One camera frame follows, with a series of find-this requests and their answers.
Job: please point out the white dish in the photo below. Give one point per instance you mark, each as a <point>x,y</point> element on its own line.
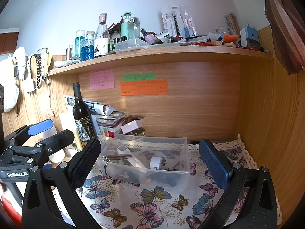
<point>62,63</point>

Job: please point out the white plug adapter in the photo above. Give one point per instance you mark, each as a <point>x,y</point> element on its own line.
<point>156,163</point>

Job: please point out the glass jar with sticks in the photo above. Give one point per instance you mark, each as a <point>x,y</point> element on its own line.
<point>232,23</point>

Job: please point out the blue pencil sharpener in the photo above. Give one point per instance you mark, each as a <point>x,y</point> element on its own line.
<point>249,37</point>

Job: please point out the orange sticky note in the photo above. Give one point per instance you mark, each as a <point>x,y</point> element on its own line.
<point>143,87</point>

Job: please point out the clear plastic container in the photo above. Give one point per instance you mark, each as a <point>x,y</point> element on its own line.
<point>181,152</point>

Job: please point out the blue liquid glass bottle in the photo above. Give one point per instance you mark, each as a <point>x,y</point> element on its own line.
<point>87,50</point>

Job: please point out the empty glass jar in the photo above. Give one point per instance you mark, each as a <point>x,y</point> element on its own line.
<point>224,30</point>

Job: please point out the clear plastic tray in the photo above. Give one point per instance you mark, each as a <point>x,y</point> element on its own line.
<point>131,44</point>

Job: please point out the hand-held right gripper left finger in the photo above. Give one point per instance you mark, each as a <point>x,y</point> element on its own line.
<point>85,164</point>

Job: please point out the translucent white plastic bottle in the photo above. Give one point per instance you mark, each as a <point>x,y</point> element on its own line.
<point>57,156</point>

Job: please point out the mint green pump bottle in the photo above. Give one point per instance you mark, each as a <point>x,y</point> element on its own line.
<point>125,28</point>

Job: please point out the wooden shelf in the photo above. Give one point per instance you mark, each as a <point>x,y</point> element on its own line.
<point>166,53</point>

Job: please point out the pink sticky note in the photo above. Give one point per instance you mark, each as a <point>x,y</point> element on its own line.
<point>102,80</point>

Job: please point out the red cloth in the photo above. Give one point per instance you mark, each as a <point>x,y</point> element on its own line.
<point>9,210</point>

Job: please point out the clear bottle with label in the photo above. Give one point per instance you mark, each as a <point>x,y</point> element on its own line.
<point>102,45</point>

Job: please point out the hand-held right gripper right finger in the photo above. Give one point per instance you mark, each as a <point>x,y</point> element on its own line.
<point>216,165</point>

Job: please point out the teal bottle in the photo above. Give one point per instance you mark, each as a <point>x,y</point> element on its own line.
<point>79,43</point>

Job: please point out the rolled newspaper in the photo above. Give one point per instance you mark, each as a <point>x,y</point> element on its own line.
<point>95,106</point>

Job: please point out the butterfly print tablecloth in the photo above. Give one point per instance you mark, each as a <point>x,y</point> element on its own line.
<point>154,205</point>

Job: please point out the toothbrush package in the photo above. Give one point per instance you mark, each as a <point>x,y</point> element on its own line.
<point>178,21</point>

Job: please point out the pile of pens and cosmetics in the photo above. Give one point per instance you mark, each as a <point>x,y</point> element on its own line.
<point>205,41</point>

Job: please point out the dark wine bottle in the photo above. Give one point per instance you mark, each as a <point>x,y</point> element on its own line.
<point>82,114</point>

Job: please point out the stack of books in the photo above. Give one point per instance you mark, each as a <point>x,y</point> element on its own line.
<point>108,124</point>

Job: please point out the green sticky note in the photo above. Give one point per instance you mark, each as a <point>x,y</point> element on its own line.
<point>139,77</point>

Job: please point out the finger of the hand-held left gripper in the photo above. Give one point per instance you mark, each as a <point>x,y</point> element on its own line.
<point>39,126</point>
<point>57,140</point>

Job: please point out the small silver can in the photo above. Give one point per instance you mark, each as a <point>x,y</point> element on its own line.
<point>69,54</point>

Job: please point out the black hair claw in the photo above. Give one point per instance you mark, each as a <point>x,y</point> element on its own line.
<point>170,179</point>

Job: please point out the pink nail polish bottle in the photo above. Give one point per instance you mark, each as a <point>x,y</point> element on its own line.
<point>149,38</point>

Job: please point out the clear glass bottle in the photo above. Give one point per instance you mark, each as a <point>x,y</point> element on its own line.
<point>135,29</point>

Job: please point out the silver metal hair clip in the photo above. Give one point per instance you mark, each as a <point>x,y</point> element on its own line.
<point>116,157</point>

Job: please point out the brown striped curtain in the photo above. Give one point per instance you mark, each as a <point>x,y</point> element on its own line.
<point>286,28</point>

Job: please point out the white fluffy cloth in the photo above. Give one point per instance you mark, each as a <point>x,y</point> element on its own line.
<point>10,90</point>

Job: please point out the small white box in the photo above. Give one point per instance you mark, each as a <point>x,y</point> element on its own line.
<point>132,126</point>

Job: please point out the white wall charger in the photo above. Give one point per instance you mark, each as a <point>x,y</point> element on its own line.
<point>31,85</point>

